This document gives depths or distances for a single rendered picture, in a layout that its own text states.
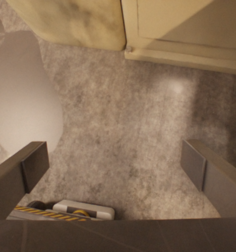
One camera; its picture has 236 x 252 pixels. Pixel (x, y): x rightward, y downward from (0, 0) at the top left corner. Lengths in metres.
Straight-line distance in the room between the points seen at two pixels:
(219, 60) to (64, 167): 0.94
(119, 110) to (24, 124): 0.54
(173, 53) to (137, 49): 0.18
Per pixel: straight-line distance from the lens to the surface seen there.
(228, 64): 1.02
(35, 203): 0.94
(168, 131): 0.90
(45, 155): 0.17
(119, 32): 0.93
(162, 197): 0.91
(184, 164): 0.16
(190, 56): 0.99
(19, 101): 1.16
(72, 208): 0.84
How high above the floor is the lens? 0.88
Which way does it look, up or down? 78 degrees down
